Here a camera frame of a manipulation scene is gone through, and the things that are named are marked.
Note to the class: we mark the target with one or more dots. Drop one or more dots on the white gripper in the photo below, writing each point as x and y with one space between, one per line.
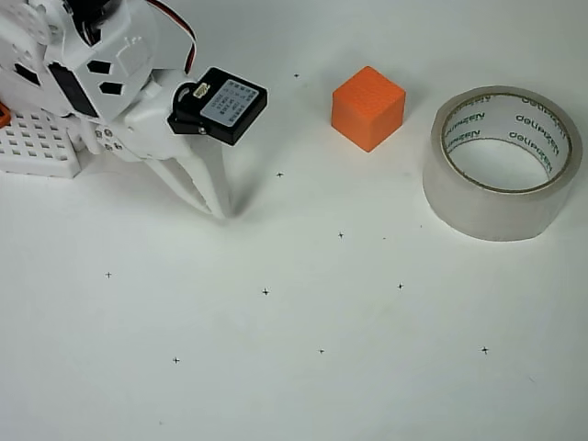
149 133

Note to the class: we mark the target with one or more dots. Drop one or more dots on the orange cube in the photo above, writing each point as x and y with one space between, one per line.
367 110

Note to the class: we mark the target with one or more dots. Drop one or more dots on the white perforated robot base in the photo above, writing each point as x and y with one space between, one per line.
37 147

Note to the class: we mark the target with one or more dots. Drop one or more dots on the clear packing tape roll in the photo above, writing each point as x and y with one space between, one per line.
459 202

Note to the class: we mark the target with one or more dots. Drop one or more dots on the orange table clamp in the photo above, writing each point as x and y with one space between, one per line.
3 115

